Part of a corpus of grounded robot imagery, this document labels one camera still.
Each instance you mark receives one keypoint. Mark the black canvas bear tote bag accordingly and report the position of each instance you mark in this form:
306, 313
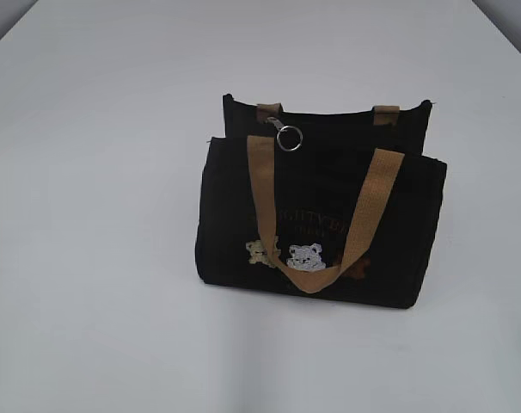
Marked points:
340, 207

